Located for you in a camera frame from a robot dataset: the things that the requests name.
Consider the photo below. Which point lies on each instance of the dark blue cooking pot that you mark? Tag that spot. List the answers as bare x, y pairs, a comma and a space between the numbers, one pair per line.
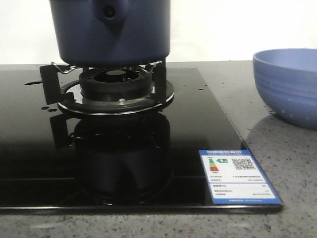
111, 32

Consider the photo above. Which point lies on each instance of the light blue plastic bowl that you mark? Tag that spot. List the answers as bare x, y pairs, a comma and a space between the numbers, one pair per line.
286, 80

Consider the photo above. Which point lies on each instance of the black metal pot support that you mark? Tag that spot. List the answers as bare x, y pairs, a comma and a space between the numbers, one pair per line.
69, 99

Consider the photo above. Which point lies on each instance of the black round gas burner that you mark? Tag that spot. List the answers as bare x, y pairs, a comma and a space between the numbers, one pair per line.
102, 84

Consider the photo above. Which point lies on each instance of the blue white energy label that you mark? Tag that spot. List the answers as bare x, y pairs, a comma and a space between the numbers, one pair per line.
235, 177

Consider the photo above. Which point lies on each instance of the black glass gas stove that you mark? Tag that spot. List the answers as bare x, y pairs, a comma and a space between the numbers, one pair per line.
53, 162

